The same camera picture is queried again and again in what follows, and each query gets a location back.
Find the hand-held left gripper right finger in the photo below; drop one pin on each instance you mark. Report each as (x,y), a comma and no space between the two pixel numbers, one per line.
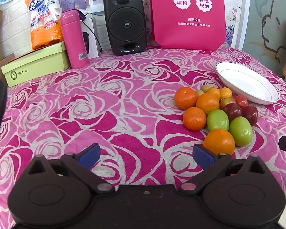
(203,156)

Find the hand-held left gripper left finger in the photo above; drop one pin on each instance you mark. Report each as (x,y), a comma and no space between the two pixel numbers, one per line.
(89,156)

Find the orange mandarin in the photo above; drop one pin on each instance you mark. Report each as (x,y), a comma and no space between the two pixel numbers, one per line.
(219,141)
(214,92)
(207,103)
(194,119)
(186,97)

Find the green mango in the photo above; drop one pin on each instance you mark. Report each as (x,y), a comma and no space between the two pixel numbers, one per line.
(218,120)
(240,131)

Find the dark red plum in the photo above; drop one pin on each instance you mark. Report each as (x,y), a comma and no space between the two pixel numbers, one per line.
(233,111)
(250,114)

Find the red-yellow plum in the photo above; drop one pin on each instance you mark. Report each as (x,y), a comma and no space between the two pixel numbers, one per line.
(227,101)

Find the red cherry tomato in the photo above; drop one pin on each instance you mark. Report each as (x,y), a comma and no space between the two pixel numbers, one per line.
(241,101)

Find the brown-green kiwi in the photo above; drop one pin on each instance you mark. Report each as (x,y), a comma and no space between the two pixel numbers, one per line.
(199,93)
(206,88)

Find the small yellow-orange mandarin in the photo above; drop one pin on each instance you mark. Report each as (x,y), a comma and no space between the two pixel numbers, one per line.
(226,93)

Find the white plate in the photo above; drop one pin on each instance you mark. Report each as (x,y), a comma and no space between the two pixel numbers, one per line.
(247,83)

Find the pink rose tablecloth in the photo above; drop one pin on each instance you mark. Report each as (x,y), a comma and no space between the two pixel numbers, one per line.
(109,100)

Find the green cardboard box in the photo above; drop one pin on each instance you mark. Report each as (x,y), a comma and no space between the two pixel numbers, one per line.
(33,62)

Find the white box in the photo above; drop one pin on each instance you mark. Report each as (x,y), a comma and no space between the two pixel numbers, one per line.
(93,45)

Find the pink thermos bottle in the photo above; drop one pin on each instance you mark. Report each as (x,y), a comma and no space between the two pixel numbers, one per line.
(73,43)

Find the pink tote bag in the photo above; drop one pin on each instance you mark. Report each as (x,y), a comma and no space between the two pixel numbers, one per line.
(188,33)

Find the orange paper cup pack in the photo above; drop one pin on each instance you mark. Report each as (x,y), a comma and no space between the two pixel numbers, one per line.
(41,38)

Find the black speaker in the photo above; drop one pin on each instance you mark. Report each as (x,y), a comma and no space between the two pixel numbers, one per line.
(124,23)

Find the dark purple object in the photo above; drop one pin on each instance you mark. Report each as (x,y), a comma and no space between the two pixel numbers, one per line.
(81,16)

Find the floral wall sticker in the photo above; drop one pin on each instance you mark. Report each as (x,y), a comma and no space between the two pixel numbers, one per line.
(231,9)

